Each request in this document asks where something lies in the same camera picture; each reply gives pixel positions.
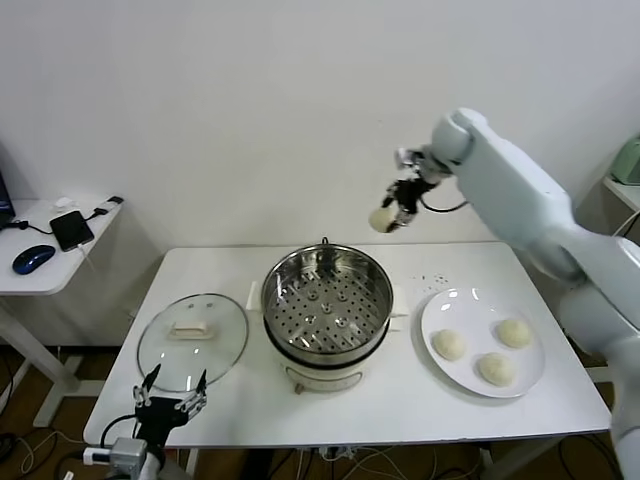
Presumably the black smartphone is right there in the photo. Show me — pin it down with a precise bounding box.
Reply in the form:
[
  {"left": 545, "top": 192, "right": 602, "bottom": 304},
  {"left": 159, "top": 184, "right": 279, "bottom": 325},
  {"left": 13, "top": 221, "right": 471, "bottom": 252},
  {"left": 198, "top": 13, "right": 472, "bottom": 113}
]
[{"left": 49, "top": 210, "right": 96, "bottom": 253}]

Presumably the blue computer mouse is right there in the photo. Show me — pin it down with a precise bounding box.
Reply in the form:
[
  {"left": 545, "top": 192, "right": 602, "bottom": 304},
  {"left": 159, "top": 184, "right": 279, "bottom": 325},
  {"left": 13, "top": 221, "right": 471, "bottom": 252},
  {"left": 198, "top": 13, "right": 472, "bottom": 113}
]
[{"left": 12, "top": 244, "right": 57, "bottom": 275}]

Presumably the white steamed baozi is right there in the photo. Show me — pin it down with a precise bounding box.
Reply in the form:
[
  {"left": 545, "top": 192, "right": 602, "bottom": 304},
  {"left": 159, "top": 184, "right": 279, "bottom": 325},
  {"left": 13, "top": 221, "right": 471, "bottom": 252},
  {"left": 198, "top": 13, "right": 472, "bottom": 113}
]
[
  {"left": 368, "top": 207, "right": 399, "bottom": 235},
  {"left": 474, "top": 352, "right": 517, "bottom": 387},
  {"left": 495, "top": 317, "right": 533, "bottom": 349},
  {"left": 431, "top": 328, "right": 468, "bottom": 361}
]

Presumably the white round plate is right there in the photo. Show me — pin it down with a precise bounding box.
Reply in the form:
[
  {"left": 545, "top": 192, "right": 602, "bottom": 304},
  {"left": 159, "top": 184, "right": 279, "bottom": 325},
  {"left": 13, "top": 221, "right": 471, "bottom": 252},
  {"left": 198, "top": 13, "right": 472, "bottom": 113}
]
[{"left": 419, "top": 287, "right": 546, "bottom": 399}]

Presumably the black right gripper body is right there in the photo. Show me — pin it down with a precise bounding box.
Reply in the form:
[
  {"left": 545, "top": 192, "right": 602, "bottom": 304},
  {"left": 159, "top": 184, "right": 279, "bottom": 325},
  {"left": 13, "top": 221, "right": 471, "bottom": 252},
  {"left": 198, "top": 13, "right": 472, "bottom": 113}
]
[{"left": 394, "top": 176, "right": 433, "bottom": 212}]

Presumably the white shelf board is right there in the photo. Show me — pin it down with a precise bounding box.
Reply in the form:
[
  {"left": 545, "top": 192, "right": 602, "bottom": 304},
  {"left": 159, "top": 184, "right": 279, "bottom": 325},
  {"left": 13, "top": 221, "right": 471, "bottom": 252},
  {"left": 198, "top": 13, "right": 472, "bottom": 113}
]
[{"left": 602, "top": 174, "right": 640, "bottom": 211}]

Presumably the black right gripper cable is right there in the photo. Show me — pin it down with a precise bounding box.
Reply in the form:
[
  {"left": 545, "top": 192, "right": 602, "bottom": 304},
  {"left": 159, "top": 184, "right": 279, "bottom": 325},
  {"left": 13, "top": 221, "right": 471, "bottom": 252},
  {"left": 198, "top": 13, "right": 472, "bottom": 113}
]
[{"left": 417, "top": 192, "right": 471, "bottom": 215}]

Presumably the perforated steel steamer basket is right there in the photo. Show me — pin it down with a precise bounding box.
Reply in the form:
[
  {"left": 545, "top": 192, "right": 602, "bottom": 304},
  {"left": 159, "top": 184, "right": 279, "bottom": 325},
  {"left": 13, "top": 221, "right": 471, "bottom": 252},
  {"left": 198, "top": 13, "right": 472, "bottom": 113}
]
[{"left": 246, "top": 243, "right": 409, "bottom": 356}]

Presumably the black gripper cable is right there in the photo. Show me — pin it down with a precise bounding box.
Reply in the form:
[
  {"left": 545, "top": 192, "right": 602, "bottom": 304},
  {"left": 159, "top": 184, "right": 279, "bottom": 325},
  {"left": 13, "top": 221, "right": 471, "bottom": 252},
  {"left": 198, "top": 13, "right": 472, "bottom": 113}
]
[
  {"left": 99, "top": 414, "right": 141, "bottom": 449},
  {"left": 417, "top": 192, "right": 471, "bottom": 215}
]

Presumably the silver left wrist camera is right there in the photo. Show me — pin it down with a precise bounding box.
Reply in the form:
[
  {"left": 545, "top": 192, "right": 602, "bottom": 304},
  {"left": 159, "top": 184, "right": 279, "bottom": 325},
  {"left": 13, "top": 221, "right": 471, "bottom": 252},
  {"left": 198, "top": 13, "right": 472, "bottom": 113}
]
[{"left": 82, "top": 437, "right": 149, "bottom": 469}]

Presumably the black cable with adapter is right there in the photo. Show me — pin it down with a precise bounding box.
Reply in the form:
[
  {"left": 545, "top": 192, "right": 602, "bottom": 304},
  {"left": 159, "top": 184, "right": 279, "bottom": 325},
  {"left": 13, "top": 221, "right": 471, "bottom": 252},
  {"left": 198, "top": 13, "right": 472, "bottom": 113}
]
[{"left": 0, "top": 196, "right": 125, "bottom": 236}]

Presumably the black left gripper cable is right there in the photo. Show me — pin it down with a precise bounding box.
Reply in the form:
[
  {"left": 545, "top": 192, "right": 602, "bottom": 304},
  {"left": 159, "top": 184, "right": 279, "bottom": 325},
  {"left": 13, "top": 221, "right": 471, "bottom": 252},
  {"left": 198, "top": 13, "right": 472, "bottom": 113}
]
[{"left": 99, "top": 414, "right": 141, "bottom": 449}]

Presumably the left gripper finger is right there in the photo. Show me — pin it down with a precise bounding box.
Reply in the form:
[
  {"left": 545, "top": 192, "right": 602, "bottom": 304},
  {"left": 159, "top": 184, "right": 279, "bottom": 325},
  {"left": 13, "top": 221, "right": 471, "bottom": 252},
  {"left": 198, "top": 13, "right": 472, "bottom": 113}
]
[
  {"left": 180, "top": 369, "right": 209, "bottom": 419},
  {"left": 132, "top": 362, "right": 163, "bottom": 406}
]

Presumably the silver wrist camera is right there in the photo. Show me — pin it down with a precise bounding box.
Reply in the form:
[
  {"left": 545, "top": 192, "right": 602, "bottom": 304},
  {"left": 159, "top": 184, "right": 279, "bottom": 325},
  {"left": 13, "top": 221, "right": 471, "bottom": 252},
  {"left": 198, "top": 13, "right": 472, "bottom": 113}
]
[
  {"left": 82, "top": 437, "right": 149, "bottom": 469},
  {"left": 393, "top": 147, "right": 426, "bottom": 174}
]

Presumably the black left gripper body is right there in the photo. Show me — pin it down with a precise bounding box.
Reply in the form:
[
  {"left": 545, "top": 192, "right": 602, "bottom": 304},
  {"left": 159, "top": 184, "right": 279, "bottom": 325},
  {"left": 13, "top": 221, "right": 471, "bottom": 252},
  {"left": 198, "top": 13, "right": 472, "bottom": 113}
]
[{"left": 136, "top": 396, "right": 189, "bottom": 449}]

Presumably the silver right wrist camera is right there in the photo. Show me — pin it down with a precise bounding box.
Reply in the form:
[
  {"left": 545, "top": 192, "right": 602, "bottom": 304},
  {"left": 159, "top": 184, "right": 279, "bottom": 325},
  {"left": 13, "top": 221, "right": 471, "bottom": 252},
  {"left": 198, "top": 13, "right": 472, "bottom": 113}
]
[{"left": 393, "top": 147, "right": 426, "bottom": 174}]

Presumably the pale green appliance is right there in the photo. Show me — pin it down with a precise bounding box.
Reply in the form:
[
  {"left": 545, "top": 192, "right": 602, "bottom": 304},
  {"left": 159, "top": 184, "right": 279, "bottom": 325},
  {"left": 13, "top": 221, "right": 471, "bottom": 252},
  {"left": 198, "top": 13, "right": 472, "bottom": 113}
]
[{"left": 610, "top": 132, "right": 640, "bottom": 186}]

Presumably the white side desk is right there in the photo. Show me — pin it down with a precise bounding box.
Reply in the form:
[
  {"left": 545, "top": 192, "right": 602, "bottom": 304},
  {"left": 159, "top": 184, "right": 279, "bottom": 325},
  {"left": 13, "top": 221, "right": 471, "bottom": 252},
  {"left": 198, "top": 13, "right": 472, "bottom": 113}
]
[{"left": 0, "top": 198, "right": 126, "bottom": 431}]

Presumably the glass lid with cream handle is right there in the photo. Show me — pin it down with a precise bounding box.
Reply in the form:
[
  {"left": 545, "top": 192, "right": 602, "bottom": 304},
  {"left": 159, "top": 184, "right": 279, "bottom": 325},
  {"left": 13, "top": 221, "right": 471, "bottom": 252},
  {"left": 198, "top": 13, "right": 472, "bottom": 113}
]
[{"left": 136, "top": 292, "right": 250, "bottom": 393}]

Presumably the cream electric pot base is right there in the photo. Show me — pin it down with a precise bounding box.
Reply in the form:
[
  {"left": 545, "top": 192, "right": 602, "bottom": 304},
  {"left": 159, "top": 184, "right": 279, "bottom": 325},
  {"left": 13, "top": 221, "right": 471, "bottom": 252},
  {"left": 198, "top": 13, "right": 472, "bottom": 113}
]
[{"left": 262, "top": 319, "right": 404, "bottom": 396}]

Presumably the dark laptop screen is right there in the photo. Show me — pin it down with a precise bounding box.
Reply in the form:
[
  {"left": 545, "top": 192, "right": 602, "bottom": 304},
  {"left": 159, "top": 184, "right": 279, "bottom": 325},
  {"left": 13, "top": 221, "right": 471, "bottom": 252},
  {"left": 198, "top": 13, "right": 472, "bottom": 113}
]
[{"left": 0, "top": 139, "right": 19, "bottom": 231}]

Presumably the white charging cable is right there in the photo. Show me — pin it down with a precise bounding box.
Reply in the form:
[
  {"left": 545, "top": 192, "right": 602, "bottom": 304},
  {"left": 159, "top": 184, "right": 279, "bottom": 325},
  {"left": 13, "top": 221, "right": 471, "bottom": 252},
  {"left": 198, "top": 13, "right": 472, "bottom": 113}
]
[{"left": 74, "top": 242, "right": 109, "bottom": 301}]

